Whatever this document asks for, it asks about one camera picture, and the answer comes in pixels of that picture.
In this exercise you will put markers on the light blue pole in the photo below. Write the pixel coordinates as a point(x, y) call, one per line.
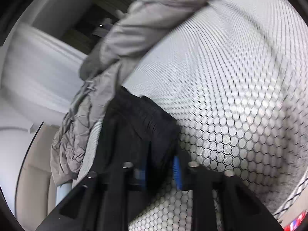
point(63, 193)

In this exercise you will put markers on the checked grey cloth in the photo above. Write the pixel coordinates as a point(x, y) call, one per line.
point(294, 192)

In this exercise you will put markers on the red printed packet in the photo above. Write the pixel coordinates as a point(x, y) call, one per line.
point(298, 221)

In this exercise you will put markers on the grey quilted blanket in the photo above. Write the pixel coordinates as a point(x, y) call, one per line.
point(156, 12)

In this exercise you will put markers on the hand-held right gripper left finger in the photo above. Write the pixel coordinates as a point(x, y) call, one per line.
point(143, 174)

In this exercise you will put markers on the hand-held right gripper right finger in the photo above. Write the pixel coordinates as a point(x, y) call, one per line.
point(177, 173)

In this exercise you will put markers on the white honeycomb pattern mattress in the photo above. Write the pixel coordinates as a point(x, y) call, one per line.
point(216, 77)

